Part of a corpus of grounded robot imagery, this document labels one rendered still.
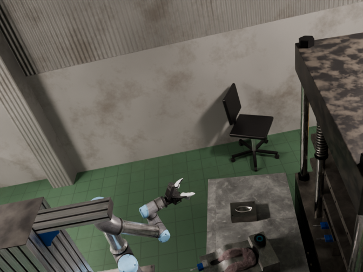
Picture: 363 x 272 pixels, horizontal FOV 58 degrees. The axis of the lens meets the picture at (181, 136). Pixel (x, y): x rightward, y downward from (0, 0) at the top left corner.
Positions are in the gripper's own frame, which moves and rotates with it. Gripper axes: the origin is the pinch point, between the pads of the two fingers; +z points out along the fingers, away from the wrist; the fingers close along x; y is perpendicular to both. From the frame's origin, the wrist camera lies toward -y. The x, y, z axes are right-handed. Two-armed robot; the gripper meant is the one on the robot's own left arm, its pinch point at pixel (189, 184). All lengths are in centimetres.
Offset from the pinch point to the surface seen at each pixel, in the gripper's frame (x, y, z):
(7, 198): -271, 185, -171
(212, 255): 23, 58, -2
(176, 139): -188, 148, 72
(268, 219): 20, 63, 52
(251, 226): 17, 64, 38
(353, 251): 90, -15, 38
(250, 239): 31, 51, 26
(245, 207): 3, 60, 44
